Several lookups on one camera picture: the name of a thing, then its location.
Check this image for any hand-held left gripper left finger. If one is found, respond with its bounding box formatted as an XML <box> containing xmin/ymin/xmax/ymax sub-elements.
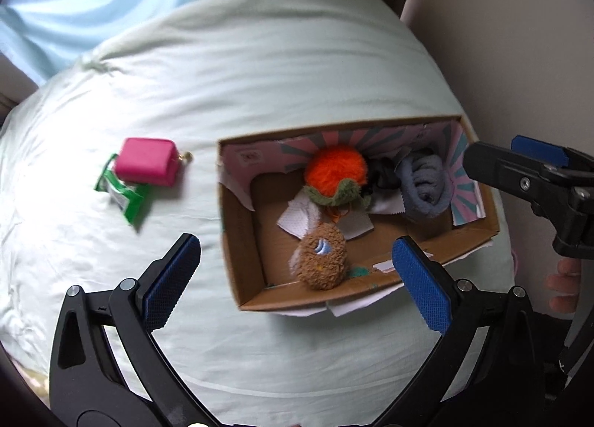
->
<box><xmin>49</xmin><ymin>233</ymin><xmax>219</xmax><ymax>427</ymax></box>

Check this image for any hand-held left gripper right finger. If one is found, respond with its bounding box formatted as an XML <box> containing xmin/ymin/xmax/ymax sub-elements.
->
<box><xmin>371</xmin><ymin>236</ymin><xmax>548</xmax><ymax>427</ymax></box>

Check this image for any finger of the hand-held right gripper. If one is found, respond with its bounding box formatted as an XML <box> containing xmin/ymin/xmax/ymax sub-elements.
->
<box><xmin>510</xmin><ymin>134</ymin><xmax>582</xmax><ymax>170</ymax></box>
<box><xmin>464</xmin><ymin>141</ymin><xmax>581</xmax><ymax>220</ymax></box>

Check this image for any patterned cardboard box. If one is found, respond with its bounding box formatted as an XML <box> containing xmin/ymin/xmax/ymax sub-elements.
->
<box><xmin>217</xmin><ymin>116</ymin><xmax>502</xmax><ymax>316</ymax></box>

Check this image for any brown plush toy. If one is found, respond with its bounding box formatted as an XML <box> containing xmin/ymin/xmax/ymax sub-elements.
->
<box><xmin>290</xmin><ymin>222</ymin><xmax>349</xmax><ymax>291</ymax></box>

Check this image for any black scrunchie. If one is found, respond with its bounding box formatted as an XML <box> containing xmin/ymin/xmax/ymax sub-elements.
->
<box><xmin>371</xmin><ymin>155</ymin><xmax>402</xmax><ymax>192</ymax></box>

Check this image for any orange plush toy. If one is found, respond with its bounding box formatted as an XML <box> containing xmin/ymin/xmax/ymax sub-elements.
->
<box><xmin>304</xmin><ymin>147</ymin><xmax>368</xmax><ymax>211</ymax></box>

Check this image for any person's right hand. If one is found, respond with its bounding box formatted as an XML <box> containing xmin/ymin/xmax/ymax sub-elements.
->
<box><xmin>546</xmin><ymin>257</ymin><xmax>584</xmax><ymax>315</ymax></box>

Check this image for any green packet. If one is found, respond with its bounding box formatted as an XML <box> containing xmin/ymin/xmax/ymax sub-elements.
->
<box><xmin>95</xmin><ymin>154</ymin><xmax>155</xmax><ymax>229</ymax></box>

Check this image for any pink pouch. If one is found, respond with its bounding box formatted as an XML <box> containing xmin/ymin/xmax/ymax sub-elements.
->
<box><xmin>114</xmin><ymin>138</ymin><xmax>194</xmax><ymax>187</ymax></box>

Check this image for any cream folded blanket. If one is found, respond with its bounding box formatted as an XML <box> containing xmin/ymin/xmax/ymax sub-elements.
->
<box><xmin>13</xmin><ymin>359</ymin><xmax>50</xmax><ymax>402</ymax></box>

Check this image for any beige headboard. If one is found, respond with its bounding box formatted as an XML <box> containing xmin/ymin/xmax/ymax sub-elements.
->
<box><xmin>0</xmin><ymin>50</ymin><xmax>43</xmax><ymax>118</ymax></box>

